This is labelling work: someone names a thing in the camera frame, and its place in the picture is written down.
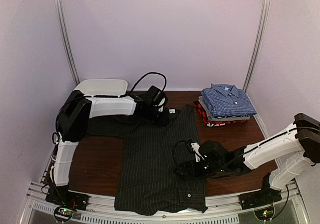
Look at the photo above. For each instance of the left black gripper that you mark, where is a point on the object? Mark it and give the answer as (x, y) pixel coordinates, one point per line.
(162, 122)

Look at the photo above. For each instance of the red black folded shirt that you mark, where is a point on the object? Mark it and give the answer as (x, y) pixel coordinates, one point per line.
(211, 123)

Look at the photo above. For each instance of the grey folded shirt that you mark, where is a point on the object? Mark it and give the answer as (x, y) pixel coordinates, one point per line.
(225, 117)

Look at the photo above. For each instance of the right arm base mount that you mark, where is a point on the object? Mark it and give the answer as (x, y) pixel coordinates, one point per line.
(263, 201)

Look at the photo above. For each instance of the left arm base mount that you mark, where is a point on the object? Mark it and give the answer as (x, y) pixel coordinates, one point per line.
(68, 203)

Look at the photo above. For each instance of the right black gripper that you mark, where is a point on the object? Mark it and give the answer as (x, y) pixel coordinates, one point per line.
(191, 165)

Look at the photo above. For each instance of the aluminium frame post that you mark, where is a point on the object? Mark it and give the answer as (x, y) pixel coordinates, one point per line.
(264, 15)
(66, 41)

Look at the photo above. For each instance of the black pinstriped long sleeve shirt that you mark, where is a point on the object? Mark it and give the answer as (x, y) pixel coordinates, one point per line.
(147, 182)

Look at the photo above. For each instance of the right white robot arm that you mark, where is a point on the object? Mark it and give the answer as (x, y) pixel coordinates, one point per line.
(300, 140)

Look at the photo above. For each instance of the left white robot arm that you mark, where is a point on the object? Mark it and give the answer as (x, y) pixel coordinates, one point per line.
(84, 104)

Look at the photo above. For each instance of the blue checked folded shirt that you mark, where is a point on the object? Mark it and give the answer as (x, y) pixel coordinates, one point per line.
(225, 100)

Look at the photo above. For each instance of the right aluminium frame post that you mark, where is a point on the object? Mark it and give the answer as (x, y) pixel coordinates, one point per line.
(264, 15)

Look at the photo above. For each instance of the white plastic tub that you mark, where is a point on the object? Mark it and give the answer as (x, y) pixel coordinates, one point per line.
(105, 86)

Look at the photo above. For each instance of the left aluminium frame post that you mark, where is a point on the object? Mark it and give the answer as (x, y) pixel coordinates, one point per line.
(66, 41)

